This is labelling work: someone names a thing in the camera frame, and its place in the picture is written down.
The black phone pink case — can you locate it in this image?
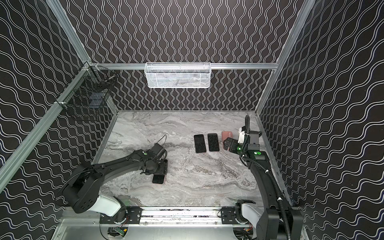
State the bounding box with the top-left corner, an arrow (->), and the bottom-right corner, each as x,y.
152,175 -> 166,185

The black smartphone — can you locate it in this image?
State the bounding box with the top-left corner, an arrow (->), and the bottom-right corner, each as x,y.
208,134 -> 220,152

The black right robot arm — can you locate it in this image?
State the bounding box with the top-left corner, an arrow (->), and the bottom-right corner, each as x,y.
223,131 -> 304,240

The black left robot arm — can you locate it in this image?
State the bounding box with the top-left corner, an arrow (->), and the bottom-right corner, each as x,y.
57,143 -> 168,223

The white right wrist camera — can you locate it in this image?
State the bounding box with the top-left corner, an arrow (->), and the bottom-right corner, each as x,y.
238,126 -> 246,144

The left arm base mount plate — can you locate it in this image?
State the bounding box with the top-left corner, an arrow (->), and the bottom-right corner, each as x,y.
100,207 -> 143,225

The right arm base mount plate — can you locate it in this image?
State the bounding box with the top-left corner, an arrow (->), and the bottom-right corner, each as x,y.
218,207 -> 249,225

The aluminium front rail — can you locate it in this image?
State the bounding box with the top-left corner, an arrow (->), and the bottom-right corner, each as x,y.
61,206 -> 304,227

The white wire basket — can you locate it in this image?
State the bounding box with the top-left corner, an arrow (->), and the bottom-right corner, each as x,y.
144,62 -> 212,89

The black wire basket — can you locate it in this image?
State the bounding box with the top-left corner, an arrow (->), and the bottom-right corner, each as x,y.
61,66 -> 118,122

